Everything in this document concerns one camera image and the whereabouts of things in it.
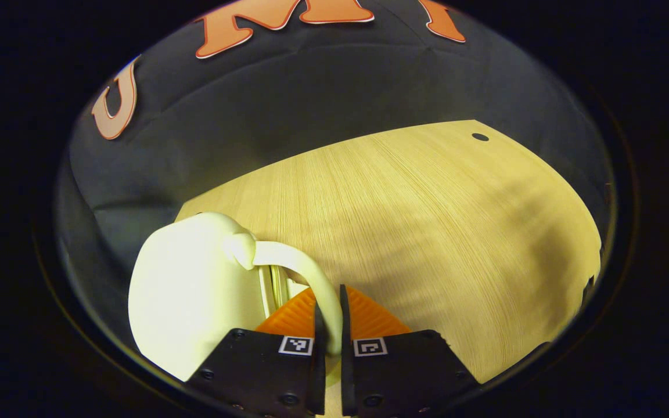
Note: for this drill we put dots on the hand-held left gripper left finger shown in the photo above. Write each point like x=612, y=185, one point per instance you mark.
x=265, y=377

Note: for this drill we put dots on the pale yellow suitcase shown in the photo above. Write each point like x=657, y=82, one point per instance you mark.
x=189, y=290

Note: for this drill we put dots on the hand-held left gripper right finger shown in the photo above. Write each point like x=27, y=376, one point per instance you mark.
x=404, y=377

